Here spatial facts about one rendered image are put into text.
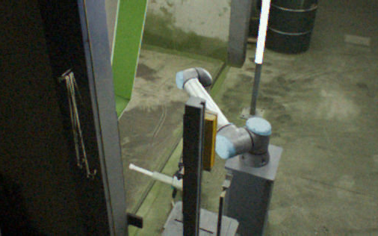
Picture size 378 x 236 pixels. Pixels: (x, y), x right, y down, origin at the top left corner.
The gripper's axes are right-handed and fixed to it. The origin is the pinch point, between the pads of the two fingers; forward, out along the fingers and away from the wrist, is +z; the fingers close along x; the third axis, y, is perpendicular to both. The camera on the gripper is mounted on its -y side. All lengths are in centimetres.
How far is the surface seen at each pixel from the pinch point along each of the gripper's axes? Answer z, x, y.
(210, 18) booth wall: -217, 25, 10
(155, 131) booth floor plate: -68, 34, 38
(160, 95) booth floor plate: -123, 45, 51
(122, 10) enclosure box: -75, 78, -77
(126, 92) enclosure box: -63, 64, -7
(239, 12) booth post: -217, -3, -10
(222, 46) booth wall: -210, 2, 36
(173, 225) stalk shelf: 63, -5, -73
